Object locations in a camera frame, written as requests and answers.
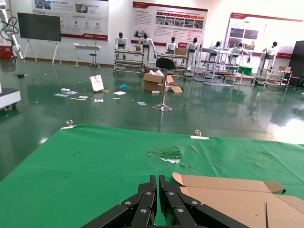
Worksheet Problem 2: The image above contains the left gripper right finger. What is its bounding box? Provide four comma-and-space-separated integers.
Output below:
158, 175, 240, 228

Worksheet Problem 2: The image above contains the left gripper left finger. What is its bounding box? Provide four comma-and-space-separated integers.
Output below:
83, 175, 158, 228

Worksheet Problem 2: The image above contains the flat brown cardboard box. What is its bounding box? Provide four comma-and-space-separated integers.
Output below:
172, 172, 304, 228

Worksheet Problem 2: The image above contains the large open cardboard box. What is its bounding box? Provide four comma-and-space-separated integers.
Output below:
142, 68, 174, 94

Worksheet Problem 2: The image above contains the silver binder clip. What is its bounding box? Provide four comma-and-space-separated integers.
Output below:
190, 129, 209, 140
61, 120, 76, 130

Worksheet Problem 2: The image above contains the flat cardboard piece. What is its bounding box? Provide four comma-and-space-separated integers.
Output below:
169, 84, 184, 94

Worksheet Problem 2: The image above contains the white red paper bag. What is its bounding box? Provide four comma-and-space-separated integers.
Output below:
89, 74, 105, 93

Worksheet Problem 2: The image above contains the black bar stool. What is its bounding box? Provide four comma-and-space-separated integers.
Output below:
152, 57, 178, 112

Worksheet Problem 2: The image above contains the metal shelf rack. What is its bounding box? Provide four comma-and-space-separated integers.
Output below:
113, 48, 145, 75
156, 53, 188, 76
253, 67, 289, 88

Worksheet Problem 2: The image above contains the green cloth on rack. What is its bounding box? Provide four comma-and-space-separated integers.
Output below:
237, 66, 254, 77

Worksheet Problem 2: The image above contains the small black stool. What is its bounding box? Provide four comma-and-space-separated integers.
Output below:
89, 53, 102, 70

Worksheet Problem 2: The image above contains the white humanoid robot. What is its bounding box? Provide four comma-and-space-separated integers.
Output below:
229, 42, 253, 65
260, 41, 280, 74
114, 32, 128, 60
186, 37, 200, 72
165, 36, 179, 55
209, 40, 223, 52
138, 33, 157, 67

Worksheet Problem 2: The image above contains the white desk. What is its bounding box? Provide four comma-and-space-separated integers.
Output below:
73, 42, 102, 69

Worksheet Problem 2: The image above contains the white wheeled platform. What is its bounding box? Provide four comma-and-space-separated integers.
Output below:
0, 87, 21, 112

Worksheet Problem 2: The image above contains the brown wooden table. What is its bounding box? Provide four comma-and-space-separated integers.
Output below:
284, 75, 302, 92

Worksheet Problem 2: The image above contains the black cabinet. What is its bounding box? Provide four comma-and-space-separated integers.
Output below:
288, 40, 304, 87

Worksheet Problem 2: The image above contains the red cabinet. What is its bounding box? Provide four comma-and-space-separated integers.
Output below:
0, 45, 15, 60

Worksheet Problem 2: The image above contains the black screen on stand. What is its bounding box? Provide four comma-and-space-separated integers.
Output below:
17, 12, 63, 65

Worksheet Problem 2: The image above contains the white metal frame rack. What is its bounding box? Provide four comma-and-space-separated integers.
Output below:
192, 40, 247, 88

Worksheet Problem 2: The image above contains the wall poster board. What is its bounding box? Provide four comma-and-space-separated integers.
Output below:
224, 12, 304, 55
32, 0, 109, 41
131, 1, 209, 46

